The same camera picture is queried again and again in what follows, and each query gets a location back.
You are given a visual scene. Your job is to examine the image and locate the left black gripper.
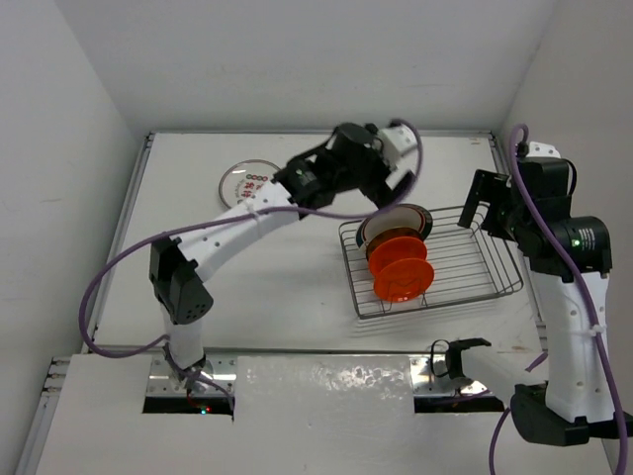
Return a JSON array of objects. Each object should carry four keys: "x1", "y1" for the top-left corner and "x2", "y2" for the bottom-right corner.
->
[{"x1": 331, "y1": 122, "x2": 409, "y2": 208}]

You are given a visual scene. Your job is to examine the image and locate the pink plate red characters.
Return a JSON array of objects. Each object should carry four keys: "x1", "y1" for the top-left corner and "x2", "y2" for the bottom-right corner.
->
[{"x1": 219, "y1": 159, "x2": 280, "y2": 209}]

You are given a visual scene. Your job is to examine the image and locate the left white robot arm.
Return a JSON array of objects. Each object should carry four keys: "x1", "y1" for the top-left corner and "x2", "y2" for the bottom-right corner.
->
[{"x1": 148, "y1": 120, "x2": 423, "y2": 386}]

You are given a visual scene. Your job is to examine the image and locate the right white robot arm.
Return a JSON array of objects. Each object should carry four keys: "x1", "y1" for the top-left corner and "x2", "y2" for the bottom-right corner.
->
[{"x1": 432, "y1": 157, "x2": 619, "y2": 446}]

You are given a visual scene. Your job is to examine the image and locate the dark green rimmed plate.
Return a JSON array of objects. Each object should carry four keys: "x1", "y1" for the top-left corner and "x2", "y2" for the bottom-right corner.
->
[{"x1": 355, "y1": 203, "x2": 433, "y2": 249}]

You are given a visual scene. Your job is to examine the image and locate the yellow brown plate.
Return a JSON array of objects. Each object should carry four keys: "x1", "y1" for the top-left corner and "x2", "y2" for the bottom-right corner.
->
[{"x1": 365, "y1": 227, "x2": 422, "y2": 259}]

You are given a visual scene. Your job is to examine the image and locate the orange plastic plate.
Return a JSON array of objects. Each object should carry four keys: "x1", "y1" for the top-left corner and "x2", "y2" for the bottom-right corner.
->
[
  {"x1": 373, "y1": 258, "x2": 435, "y2": 303},
  {"x1": 368, "y1": 237, "x2": 427, "y2": 276}
]

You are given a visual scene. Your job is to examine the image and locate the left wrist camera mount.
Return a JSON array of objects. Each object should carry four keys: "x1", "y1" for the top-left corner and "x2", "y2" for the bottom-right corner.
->
[{"x1": 377, "y1": 125, "x2": 417, "y2": 167}]

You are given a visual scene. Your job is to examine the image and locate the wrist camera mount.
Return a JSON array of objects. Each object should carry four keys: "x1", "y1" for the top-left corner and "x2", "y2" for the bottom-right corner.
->
[
  {"x1": 526, "y1": 142, "x2": 562, "y2": 159},
  {"x1": 377, "y1": 125, "x2": 417, "y2": 167}
]

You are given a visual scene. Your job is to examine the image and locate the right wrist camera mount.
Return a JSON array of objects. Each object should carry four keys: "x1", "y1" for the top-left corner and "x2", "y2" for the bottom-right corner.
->
[{"x1": 526, "y1": 142, "x2": 562, "y2": 159}]

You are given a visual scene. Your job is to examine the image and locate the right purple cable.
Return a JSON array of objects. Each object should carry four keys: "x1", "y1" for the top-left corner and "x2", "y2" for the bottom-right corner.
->
[{"x1": 488, "y1": 123, "x2": 627, "y2": 475}]

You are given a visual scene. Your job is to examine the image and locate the purple cable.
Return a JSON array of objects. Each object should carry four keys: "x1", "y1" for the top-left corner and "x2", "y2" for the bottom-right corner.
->
[
  {"x1": 488, "y1": 123, "x2": 627, "y2": 475},
  {"x1": 78, "y1": 118, "x2": 424, "y2": 412}
]

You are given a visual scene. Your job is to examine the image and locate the metal wire dish rack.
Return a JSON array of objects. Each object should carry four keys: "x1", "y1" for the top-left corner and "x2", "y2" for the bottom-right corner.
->
[{"x1": 338, "y1": 203, "x2": 524, "y2": 320}]

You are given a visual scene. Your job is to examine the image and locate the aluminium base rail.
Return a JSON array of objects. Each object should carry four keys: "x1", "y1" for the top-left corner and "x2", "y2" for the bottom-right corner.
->
[{"x1": 88, "y1": 345, "x2": 505, "y2": 402}]

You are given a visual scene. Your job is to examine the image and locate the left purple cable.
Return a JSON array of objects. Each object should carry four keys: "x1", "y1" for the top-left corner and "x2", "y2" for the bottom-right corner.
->
[{"x1": 78, "y1": 118, "x2": 424, "y2": 412}]

